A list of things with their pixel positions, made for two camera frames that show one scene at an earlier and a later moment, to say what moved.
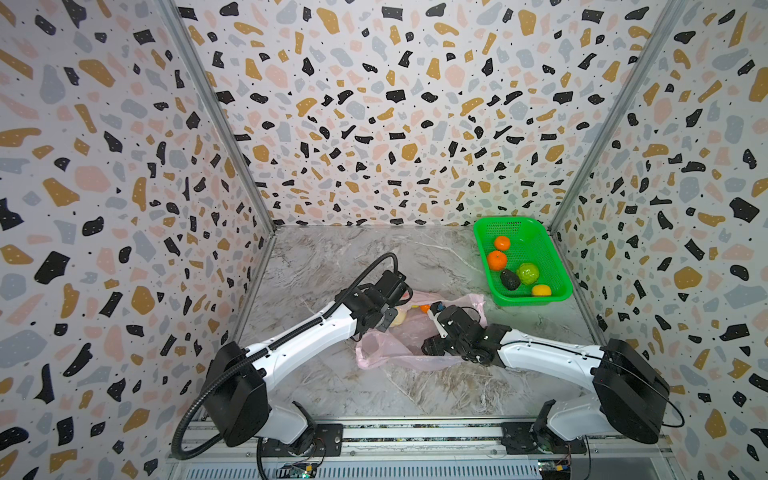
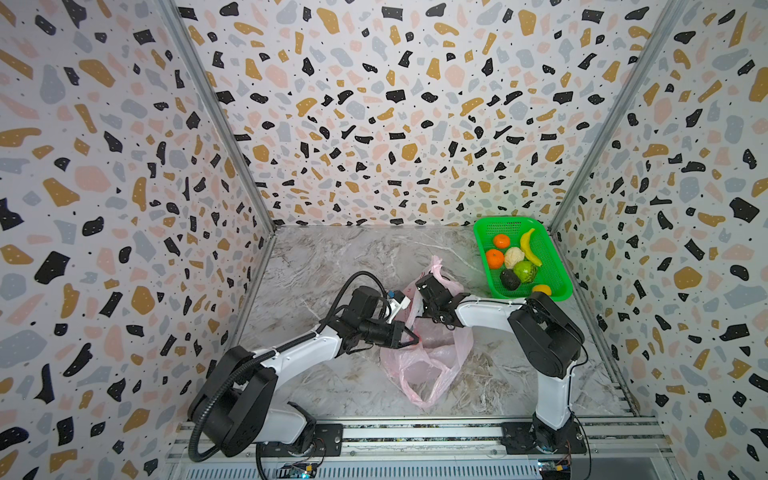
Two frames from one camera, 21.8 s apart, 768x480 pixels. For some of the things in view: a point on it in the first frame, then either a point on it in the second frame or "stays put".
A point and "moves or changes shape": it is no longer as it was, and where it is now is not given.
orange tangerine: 502,243 stays put
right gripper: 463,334 → 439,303
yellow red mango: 541,290 stays put
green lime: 528,273 stays put
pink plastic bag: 400,347 moves or changes shape
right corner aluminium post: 674,11 stays put
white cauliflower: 399,318 moves or changes shape
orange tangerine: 497,260 stays put
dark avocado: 509,279 stays put
